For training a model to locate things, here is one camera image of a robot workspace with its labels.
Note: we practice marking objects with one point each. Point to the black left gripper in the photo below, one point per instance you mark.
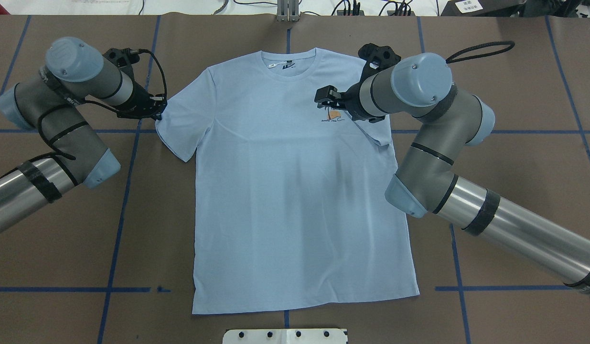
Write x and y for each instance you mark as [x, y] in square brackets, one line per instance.
[140, 102]

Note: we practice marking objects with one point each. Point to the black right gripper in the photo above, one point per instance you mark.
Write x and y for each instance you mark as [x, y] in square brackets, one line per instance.
[354, 103]

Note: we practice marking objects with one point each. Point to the light blue t-shirt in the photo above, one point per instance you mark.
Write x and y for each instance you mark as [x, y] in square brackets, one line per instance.
[290, 208]

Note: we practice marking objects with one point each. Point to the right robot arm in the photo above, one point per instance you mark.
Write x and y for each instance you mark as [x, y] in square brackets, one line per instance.
[437, 175]

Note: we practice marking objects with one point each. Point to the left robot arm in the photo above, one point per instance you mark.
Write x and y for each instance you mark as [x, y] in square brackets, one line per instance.
[74, 74]

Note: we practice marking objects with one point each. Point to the white label card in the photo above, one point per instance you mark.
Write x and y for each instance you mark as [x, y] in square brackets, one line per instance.
[468, 6]

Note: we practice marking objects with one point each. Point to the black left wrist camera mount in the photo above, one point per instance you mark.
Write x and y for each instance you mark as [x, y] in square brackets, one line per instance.
[123, 59]

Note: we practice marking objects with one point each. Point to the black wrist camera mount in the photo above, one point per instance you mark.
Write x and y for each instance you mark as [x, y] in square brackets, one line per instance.
[377, 59]
[123, 59]

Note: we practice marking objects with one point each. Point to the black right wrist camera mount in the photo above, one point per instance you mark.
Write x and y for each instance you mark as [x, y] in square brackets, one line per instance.
[377, 59]

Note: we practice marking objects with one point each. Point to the aluminium frame post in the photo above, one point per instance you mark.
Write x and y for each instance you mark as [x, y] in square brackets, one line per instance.
[288, 10]

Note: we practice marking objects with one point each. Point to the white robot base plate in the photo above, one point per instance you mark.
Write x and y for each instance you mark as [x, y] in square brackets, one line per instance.
[286, 336]

